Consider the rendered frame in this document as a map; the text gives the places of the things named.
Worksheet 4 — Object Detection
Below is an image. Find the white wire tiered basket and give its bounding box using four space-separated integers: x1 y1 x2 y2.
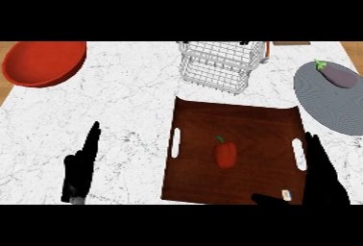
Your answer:
175 40 271 95

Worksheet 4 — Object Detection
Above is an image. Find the grey round plate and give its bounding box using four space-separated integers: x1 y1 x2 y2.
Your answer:
292 61 363 136

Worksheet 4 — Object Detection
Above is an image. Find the brown wooden tray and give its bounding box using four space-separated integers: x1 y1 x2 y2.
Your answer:
161 96 308 206

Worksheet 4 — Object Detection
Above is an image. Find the red bell pepper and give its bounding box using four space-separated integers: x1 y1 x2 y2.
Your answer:
214 135 239 170

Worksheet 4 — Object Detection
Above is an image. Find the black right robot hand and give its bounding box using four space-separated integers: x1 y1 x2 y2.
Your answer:
249 131 351 206

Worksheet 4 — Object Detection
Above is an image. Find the purple eggplant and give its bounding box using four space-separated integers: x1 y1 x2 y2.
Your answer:
313 59 358 89

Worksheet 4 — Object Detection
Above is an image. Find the red bowl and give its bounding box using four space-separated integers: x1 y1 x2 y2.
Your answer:
1 40 88 88

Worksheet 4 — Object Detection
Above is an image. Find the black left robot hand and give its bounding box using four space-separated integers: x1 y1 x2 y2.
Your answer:
59 120 102 204

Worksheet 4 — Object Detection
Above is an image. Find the brown flat object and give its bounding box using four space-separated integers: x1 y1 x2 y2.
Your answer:
271 40 311 46

